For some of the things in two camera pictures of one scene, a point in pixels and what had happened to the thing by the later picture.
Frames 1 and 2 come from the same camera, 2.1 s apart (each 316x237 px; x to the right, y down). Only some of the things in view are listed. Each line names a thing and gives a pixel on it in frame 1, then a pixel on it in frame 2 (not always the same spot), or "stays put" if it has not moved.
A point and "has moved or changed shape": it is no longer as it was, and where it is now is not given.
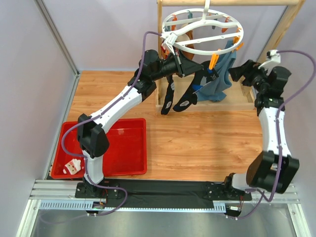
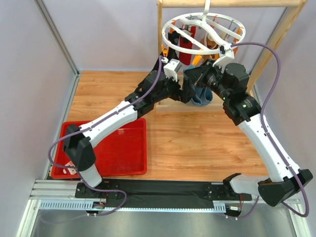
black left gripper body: x=179 y=65 → x=175 y=87
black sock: x=169 y=96 has moved or changed shape
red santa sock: x=165 y=50 → x=185 y=59
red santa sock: x=72 y=167 stays put
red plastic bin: x=127 y=154 stays put
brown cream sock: x=187 y=36 → x=208 y=43
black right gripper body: x=246 y=74 → x=201 y=75
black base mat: x=157 y=193 stays put
